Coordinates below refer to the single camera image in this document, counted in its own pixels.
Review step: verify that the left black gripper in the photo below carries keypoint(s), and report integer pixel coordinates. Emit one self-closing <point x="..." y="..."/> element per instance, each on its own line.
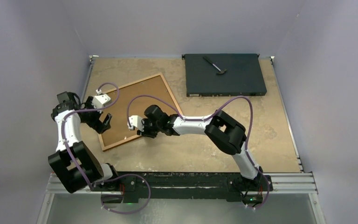
<point x="99" y="126"/>

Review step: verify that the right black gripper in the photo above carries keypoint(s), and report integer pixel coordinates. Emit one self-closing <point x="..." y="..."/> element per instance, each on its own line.
<point x="146" y="132"/>

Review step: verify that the brown wooden picture frame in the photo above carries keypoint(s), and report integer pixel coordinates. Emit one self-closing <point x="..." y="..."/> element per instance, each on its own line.
<point x="169" y="89"/>

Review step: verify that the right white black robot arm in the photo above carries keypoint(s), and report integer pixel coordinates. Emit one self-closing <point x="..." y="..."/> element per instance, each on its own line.
<point x="226" y="133"/>

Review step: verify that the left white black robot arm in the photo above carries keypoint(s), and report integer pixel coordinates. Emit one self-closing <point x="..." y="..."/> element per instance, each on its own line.
<point x="73" y="162"/>

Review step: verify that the dark flat equipment case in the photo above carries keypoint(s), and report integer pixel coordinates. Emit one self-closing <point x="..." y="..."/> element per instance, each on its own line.
<point x="243" y="77"/>

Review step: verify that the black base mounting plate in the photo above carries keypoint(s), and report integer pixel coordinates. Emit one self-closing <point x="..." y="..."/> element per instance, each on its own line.
<point x="229" y="186"/>

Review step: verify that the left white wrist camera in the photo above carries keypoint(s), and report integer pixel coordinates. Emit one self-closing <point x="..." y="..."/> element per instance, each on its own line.
<point x="100" y="100"/>

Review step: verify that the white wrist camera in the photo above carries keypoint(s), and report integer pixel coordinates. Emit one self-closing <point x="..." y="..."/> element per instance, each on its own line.
<point x="135" y="122"/>
<point x="100" y="100"/>

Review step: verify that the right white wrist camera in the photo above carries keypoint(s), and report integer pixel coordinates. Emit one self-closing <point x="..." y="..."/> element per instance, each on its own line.
<point x="135" y="122"/>

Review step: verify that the small black handled hammer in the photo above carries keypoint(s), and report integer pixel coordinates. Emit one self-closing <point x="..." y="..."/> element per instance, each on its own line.
<point x="219" y="71"/>

